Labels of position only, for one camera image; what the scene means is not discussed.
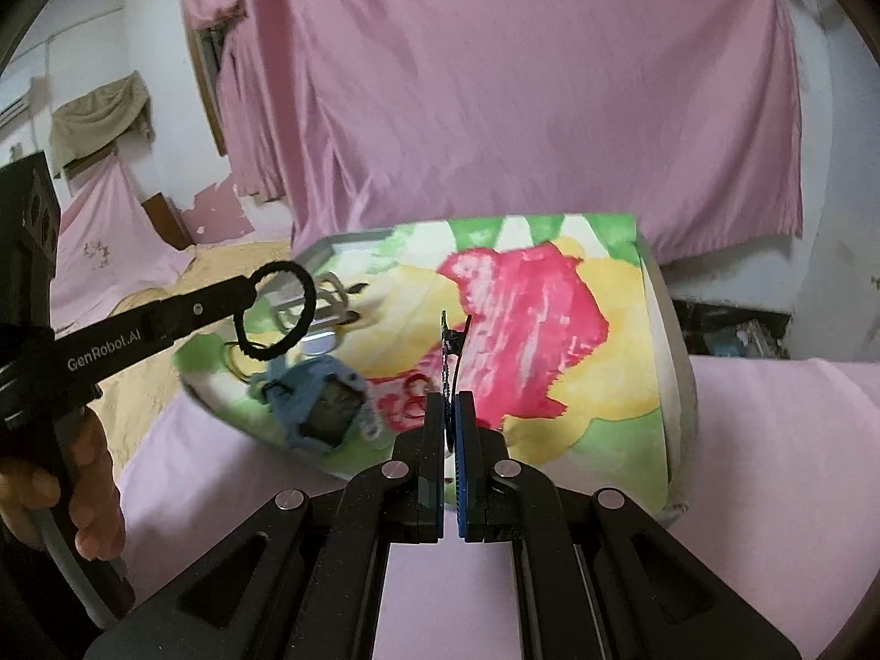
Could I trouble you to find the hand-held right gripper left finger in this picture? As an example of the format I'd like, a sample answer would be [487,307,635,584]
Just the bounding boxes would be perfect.
[82,393,445,660]

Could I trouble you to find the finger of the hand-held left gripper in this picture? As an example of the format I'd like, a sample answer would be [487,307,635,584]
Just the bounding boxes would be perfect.
[146,273,261,345]

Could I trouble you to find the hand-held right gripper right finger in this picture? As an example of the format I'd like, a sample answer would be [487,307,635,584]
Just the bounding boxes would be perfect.
[454,392,802,660]

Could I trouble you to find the red string bead bracelet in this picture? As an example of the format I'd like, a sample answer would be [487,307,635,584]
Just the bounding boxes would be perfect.
[381,371,434,427]

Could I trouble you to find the black hair tie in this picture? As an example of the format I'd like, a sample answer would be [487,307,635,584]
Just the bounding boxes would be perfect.
[232,260,317,362]

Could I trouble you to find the black and silver chain bracelet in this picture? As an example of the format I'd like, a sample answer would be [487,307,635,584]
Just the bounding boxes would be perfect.
[440,309,475,456]

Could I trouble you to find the grey hair claw clip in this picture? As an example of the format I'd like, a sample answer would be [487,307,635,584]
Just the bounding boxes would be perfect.
[275,271,365,351]

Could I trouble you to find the blue wrist watch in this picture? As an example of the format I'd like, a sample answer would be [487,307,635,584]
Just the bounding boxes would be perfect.
[249,356,379,455]

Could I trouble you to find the grey shallow tray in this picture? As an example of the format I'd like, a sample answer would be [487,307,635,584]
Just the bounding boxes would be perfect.
[175,213,699,524]

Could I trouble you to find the person's left hand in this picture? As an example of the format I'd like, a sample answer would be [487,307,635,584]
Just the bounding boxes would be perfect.
[0,412,126,561]

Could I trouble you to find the yellow fluffy blanket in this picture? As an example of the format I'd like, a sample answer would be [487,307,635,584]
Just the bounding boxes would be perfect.
[48,239,304,475]

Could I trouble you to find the wooden headboard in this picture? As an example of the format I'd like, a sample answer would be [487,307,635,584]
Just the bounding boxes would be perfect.
[141,194,195,252]

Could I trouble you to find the pink draped cloth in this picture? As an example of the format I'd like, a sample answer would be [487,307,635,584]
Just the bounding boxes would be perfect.
[51,151,197,331]

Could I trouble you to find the colourful painted tray liner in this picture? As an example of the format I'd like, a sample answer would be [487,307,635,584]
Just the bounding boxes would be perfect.
[175,213,671,513]

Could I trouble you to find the beige draped cloth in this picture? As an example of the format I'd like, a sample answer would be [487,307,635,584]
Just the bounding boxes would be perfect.
[49,72,153,169]

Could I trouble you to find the dark clutter pile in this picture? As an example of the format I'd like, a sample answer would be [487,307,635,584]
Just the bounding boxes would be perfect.
[674,299,791,360]

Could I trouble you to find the pink table cloth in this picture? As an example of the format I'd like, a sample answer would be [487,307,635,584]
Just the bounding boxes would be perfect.
[117,354,880,660]

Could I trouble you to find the pink curtain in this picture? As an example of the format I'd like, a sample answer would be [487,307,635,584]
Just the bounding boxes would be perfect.
[177,0,804,269]

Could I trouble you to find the wooden door frame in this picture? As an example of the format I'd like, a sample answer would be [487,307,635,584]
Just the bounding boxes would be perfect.
[185,19,229,156]

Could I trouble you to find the grey cable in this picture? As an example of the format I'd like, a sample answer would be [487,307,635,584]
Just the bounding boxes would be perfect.
[31,507,111,628]

